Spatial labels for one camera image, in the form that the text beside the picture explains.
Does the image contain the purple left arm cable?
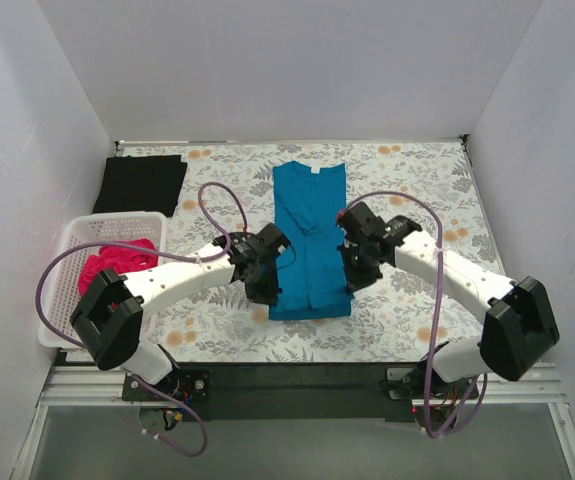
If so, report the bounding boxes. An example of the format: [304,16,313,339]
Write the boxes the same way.
[34,182,249,457]

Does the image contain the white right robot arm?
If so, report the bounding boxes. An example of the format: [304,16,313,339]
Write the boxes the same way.
[337,202,560,398]

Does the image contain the folded black t shirt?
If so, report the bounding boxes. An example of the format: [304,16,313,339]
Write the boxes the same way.
[92,155,188,217]

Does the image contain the blue t shirt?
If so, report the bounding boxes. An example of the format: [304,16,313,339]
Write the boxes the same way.
[269,161,353,321]

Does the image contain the white plastic laundry basket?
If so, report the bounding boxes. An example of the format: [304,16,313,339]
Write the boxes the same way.
[42,211,167,339]

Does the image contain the aluminium frame rail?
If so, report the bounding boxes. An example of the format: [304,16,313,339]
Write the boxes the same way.
[39,363,575,480]

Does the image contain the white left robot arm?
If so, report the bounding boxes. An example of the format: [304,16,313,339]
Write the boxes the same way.
[70,223,291,400]

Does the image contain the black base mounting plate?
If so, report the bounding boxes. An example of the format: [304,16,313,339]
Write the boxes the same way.
[121,361,481,424]

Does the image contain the crumpled pink t shirt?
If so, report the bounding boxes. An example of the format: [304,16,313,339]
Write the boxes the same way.
[78,246,159,296]

